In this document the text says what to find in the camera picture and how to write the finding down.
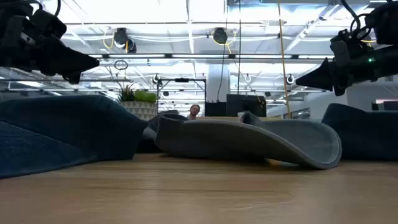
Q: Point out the grey baseball cap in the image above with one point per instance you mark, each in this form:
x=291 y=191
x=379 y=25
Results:
x=150 y=137
x=248 y=143

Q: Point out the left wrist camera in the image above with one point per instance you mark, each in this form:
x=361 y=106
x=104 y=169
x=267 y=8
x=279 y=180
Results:
x=49 y=25

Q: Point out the long ceiling light strip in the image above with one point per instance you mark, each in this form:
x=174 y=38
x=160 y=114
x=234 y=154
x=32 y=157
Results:
x=199 y=56

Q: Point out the black background rig frame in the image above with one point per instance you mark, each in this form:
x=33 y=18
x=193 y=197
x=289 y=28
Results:
x=182 y=80

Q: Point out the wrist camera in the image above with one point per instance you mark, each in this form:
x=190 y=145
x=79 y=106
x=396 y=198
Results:
x=49 y=25
x=340 y=51

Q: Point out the person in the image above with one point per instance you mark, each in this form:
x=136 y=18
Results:
x=194 y=111

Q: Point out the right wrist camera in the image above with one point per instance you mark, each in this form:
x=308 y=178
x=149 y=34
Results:
x=340 y=51

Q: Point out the potted plant patterned pot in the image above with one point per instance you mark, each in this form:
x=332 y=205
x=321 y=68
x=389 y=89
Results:
x=140 y=109

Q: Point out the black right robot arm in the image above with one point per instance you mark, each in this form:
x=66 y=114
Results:
x=385 y=25

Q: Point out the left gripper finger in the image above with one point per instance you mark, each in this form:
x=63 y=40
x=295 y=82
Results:
x=73 y=79
x=71 y=60

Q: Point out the small black box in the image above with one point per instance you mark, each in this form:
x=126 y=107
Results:
x=215 y=109

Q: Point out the blue denim baseball cap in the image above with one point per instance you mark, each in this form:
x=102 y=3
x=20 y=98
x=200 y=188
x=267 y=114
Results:
x=363 y=133
x=62 y=133

